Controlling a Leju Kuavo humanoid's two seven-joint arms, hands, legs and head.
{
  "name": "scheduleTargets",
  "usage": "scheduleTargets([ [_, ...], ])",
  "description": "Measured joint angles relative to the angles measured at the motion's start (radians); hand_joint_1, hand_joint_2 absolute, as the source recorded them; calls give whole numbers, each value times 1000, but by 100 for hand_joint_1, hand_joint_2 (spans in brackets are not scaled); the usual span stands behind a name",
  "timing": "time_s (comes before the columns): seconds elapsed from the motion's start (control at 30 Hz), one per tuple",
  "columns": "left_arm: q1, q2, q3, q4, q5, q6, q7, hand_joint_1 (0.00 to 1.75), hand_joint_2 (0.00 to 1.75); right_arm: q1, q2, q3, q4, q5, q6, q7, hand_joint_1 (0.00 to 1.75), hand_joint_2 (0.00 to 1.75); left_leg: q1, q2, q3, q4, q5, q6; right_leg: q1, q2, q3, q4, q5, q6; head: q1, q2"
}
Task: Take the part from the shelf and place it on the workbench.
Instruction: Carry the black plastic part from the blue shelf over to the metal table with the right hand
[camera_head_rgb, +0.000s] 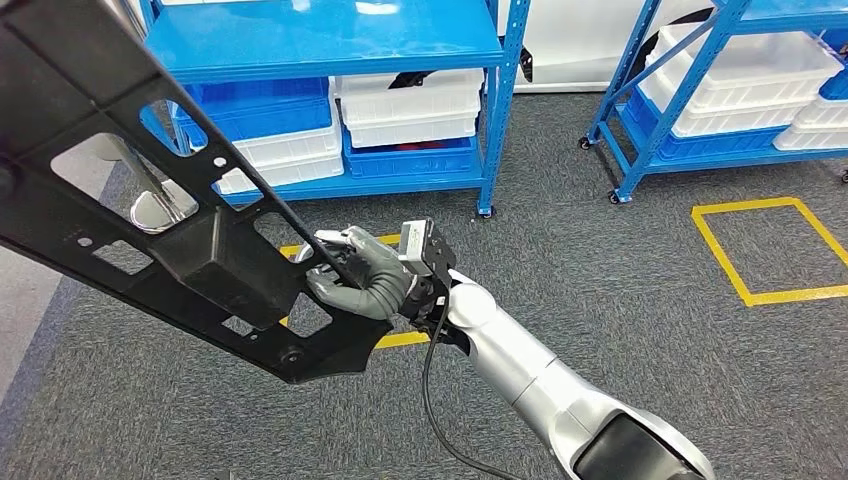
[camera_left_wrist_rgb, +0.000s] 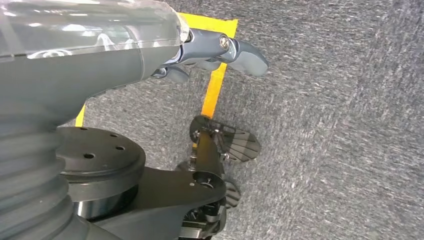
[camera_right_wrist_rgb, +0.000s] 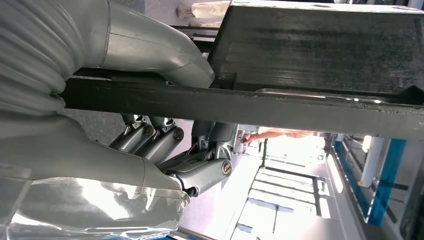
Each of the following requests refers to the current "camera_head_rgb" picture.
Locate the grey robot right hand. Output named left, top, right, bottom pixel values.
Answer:
left=294, top=225, right=419, bottom=323

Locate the small black part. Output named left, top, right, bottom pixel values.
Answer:
left=387, top=68, right=437, bottom=91

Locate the blue metal shelf rack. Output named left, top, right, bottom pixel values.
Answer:
left=577, top=0, right=848, bottom=205
left=135, top=0, right=535, bottom=220

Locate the white car with red stripe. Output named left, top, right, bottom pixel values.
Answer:
left=495, top=0, right=717, bottom=95

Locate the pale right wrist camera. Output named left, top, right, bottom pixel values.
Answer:
left=396, top=218, right=460, bottom=333

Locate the blue plastic crate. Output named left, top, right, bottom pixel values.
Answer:
left=341, top=125, right=481, bottom=180
left=624, top=86, right=791, bottom=162
left=173, top=77, right=335, bottom=149
left=818, top=29, right=848, bottom=102

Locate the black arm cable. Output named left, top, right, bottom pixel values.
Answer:
left=421, top=291, right=525, bottom=480

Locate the black plastic panel part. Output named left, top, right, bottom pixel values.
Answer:
left=0, top=0, right=396, bottom=386

